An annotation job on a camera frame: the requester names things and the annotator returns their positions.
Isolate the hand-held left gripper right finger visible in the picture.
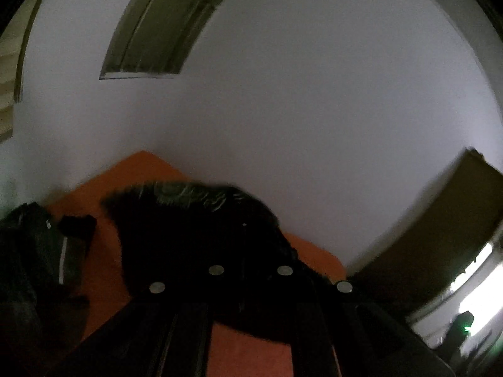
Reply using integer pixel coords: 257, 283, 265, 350
274, 264, 456, 377

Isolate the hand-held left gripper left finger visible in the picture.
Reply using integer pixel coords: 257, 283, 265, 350
51, 264, 228, 377

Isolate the black paisley print garment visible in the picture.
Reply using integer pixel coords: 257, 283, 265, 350
100, 181, 346, 346

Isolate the brown wooden door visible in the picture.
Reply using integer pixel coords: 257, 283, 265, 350
350, 147, 503, 315

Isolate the dark device with green light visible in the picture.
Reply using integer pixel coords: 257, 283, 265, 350
444, 310, 476, 358

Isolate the orange blanket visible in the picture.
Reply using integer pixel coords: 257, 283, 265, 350
43, 150, 346, 377

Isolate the beige louvered window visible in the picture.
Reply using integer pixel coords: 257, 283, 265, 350
0, 0, 59, 142

